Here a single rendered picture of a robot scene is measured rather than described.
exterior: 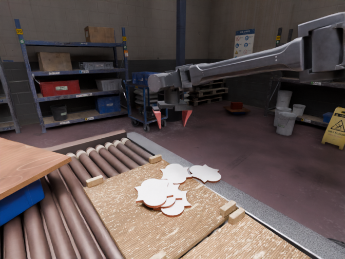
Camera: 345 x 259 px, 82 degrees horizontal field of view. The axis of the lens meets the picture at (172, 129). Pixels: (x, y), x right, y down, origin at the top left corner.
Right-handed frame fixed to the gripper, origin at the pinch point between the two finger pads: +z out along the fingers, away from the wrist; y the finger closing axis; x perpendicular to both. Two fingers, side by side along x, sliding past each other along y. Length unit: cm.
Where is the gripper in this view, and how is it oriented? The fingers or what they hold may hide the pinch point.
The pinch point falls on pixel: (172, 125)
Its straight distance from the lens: 77.1
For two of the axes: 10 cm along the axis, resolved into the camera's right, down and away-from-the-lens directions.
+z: 0.0, 9.3, 3.6
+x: -2.6, -3.5, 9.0
